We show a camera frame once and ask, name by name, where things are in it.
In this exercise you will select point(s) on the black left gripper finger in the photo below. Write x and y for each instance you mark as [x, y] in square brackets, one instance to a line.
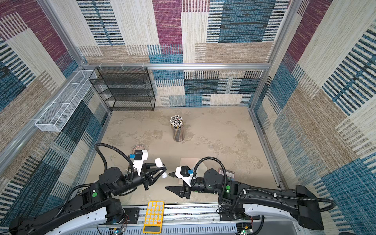
[155, 170]
[149, 181]

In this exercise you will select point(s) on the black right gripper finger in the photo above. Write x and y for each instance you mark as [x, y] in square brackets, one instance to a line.
[179, 191]
[172, 174]

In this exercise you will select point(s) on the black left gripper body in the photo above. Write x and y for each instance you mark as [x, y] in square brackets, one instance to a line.
[144, 176]

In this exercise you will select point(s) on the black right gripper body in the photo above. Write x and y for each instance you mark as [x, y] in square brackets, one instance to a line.
[186, 187]

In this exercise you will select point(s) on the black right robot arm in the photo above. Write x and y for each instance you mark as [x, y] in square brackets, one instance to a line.
[242, 200]

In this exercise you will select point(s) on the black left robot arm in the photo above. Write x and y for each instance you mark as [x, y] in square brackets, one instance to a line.
[95, 203]

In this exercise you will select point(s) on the white tape roll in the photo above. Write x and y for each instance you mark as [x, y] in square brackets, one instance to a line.
[138, 147]

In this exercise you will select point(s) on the yellow calculator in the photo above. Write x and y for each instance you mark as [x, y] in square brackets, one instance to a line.
[154, 217]

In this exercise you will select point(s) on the pack of coloured highlighters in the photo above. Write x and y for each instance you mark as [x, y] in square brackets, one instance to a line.
[230, 174]

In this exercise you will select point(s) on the metal cup of pencils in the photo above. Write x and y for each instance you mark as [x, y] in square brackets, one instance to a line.
[177, 125]

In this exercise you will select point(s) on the aluminium front rail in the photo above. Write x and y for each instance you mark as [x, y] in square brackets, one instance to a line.
[178, 219]

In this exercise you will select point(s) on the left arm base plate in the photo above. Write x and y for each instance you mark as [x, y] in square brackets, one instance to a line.
[132, 215]

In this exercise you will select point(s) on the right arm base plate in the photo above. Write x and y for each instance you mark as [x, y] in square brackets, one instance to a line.
[226, 216]

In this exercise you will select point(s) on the black wire shelf rack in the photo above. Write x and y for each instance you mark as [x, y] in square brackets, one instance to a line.
[124, 88]

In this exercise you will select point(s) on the white wire mesh basket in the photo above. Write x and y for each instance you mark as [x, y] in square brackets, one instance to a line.
[62, 108]

